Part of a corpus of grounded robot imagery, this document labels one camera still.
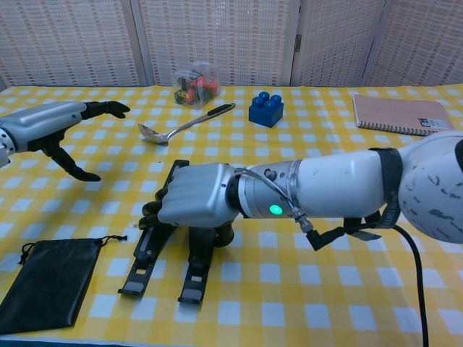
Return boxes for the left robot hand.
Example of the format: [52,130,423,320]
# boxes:
[0,100,131,182]

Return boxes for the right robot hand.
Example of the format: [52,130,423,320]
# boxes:
[139,163,236,247]

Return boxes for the black folding laptop stand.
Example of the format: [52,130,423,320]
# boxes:
[118,159,221,304]

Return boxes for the yellow checkered tablecloth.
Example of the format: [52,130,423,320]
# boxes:
[0,85,463,347]

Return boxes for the clear box of toys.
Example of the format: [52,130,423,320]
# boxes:
[173,61,221,110]

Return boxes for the blue building block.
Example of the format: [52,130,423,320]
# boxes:
[248,91,285,129]

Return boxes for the woven folding screen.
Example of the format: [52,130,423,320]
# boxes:
[0,0,463,87]

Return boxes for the brown spiral notebook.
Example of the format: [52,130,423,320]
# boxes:
[352,93,459,137]

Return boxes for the steel ladle black handle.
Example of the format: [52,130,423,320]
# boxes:
[137,103,237,146]

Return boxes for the black drawstring pouch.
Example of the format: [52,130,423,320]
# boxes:
[0,234,128,335]

